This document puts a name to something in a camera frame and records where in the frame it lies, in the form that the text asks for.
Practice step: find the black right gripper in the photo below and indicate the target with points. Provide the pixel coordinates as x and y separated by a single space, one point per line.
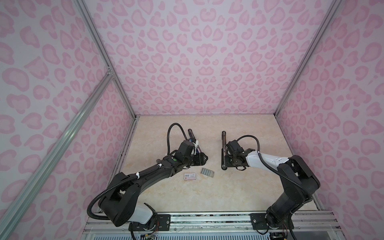
227 165

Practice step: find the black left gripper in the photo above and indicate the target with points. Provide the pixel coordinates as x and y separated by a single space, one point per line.
200 158

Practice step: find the red white staple box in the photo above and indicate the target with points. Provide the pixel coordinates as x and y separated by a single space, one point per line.
190 176

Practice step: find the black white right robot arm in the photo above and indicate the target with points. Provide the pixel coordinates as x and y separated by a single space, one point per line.
298 181

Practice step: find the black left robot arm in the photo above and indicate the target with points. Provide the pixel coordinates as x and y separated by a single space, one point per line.
120 202

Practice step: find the grey staple box tray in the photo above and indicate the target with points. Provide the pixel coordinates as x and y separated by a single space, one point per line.
207 172

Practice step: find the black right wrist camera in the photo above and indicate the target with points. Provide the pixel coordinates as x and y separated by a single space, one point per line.
234 148

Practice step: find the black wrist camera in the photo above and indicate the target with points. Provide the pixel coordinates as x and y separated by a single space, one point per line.
234 148
186 149

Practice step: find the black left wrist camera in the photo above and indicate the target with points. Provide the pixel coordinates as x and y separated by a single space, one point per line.
186 149

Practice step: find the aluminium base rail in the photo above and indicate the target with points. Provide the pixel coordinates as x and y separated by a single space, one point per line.
306 225

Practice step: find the aluminium frame corner post right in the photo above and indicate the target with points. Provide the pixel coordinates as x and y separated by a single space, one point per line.
329 17

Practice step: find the aluminium frame corner post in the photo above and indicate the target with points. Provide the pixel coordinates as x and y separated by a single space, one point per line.
91 26
329 17

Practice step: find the aluminium frame corner post left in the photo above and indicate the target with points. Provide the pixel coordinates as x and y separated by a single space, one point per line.
91 26

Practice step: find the aluminium diagonal frame bar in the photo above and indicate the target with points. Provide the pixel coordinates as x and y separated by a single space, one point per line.
20 205

